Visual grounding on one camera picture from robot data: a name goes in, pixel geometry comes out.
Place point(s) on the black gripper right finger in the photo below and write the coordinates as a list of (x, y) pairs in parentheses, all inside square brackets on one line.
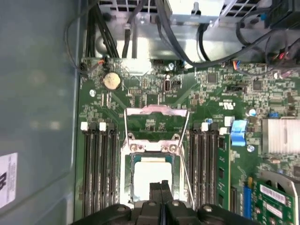
[(178, 213)]

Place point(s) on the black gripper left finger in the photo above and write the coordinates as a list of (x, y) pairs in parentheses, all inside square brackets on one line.
[(146, 213)]

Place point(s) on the silver CPU plate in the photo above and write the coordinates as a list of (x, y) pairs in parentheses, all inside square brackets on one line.
[(145, 178)]

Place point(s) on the CPU socket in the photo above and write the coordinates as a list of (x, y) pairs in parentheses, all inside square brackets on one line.
[(124, 182)]

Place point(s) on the blue expansion slot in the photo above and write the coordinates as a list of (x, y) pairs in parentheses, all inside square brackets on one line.
[(247, 199)]

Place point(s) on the installed RAM stick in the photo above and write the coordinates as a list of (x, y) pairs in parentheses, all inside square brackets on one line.
[(223, 168)]

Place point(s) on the graphics card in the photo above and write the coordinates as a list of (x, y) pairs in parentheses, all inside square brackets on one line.
[(272, 204)]

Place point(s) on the blue board connector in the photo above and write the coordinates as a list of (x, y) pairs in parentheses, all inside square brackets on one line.
[(238, 133)]

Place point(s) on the green motherboard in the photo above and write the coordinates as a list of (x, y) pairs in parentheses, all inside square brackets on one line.
[(211, 98)]

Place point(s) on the silver finned heat sink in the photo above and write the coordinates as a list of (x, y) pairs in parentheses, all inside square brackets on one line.
[(281, 136)]

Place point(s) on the round coin battery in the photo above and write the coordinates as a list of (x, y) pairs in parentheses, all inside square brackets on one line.
[(112, 80)]

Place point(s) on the metal drive cage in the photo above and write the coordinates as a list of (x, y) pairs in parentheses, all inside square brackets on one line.
[(182, 42)]

